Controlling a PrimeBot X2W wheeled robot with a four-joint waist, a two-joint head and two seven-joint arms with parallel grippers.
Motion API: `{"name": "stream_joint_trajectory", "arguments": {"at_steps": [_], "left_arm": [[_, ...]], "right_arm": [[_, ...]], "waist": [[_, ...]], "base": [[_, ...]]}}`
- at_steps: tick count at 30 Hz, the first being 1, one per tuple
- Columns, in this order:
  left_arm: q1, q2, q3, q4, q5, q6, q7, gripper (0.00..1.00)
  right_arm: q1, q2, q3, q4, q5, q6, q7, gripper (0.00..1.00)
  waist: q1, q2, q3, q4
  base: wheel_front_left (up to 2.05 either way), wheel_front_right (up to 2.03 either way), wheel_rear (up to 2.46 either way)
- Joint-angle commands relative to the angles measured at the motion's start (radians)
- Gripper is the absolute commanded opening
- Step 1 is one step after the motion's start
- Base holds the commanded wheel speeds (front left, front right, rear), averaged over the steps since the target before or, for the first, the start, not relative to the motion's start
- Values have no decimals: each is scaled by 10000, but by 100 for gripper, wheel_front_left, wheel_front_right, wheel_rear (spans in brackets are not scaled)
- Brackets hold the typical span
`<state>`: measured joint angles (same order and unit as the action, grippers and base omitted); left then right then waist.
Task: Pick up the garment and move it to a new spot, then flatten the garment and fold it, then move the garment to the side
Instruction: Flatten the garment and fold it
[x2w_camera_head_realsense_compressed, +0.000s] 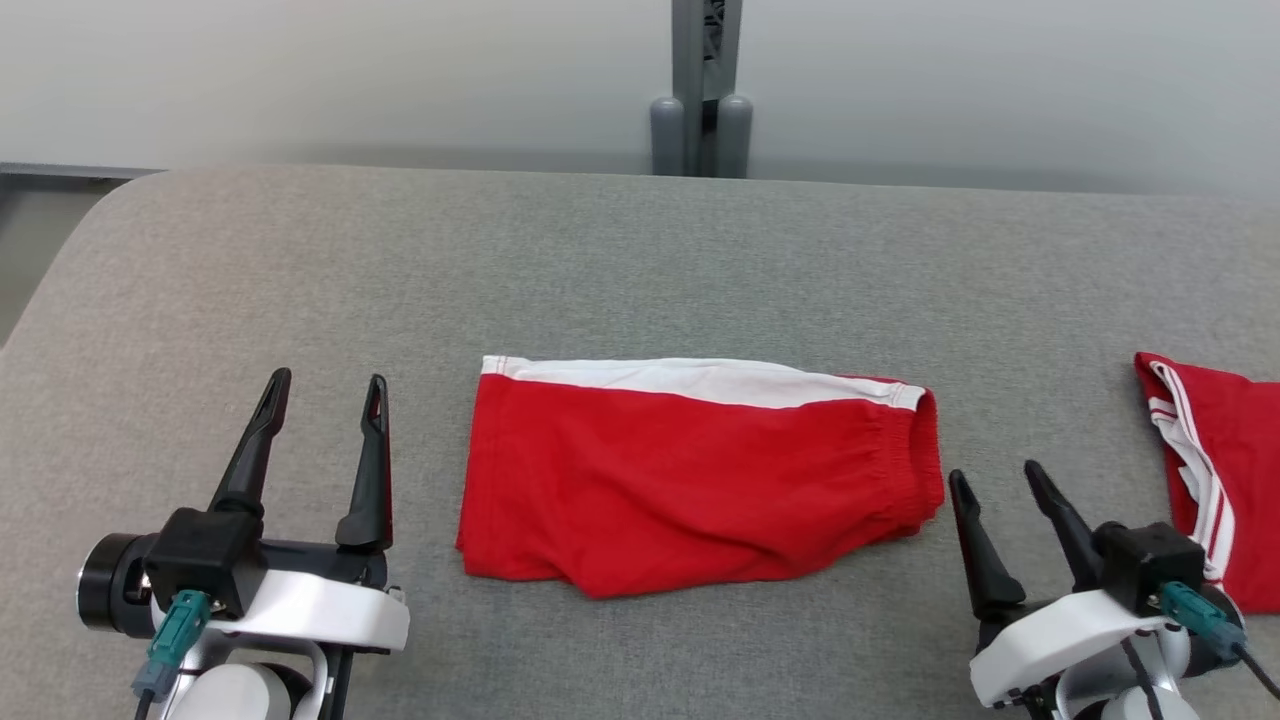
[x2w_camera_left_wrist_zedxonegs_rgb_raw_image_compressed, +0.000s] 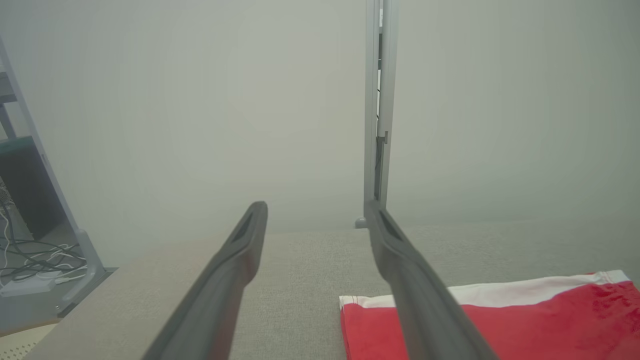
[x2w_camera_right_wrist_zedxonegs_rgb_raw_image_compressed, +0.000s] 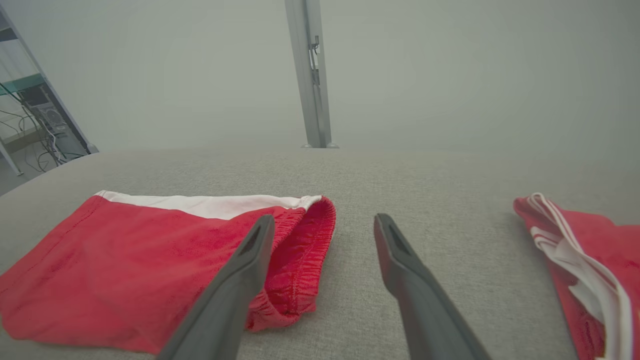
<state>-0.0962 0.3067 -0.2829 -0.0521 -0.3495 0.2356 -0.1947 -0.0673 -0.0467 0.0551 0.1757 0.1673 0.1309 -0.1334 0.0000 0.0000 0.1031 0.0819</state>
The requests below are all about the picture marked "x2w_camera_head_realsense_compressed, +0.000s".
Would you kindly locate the grey metal post with cylinders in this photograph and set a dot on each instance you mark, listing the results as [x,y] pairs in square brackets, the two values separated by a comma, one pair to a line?
[688,60]

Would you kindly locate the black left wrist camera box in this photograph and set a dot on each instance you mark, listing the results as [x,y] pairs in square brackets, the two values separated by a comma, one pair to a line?
[205,550]

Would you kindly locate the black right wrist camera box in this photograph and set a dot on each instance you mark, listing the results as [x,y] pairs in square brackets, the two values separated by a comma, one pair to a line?
[1150,560]

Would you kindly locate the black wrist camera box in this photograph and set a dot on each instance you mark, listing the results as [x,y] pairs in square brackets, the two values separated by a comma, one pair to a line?
[1150,560]
[205,550]

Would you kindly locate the red shorts with number print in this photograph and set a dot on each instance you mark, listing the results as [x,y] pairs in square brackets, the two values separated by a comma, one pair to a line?
[680,490]

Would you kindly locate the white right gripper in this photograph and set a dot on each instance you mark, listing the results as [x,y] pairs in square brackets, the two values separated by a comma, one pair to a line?
[1050,645]

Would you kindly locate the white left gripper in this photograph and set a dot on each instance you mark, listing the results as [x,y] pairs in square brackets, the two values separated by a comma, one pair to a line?
[330,610]

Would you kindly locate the dark wall baseboard strip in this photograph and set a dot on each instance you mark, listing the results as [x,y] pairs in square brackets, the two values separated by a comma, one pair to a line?
[60,172]

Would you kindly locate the red garment with white stripes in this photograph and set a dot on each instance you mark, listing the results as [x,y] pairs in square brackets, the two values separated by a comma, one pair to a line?
[1250,450]

